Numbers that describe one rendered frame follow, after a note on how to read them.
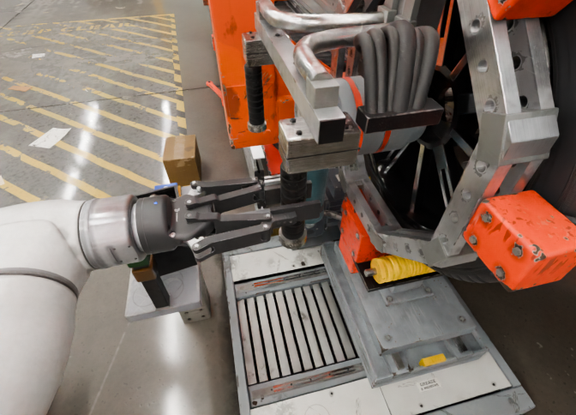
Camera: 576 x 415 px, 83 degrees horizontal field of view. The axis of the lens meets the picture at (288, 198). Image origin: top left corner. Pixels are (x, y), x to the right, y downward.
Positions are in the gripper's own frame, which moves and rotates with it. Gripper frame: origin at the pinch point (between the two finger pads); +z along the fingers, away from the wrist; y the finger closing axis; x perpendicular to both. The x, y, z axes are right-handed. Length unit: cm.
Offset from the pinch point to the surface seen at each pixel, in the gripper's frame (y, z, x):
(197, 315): -30, -27, -79
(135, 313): -11, -34, -38
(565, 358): 13, 93, -83
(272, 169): -78, 11, -56
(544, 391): 19, 79, -83
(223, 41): -60, -4, 3
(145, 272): -9.9, -27.3, -22.7
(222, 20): -60, -4, 8
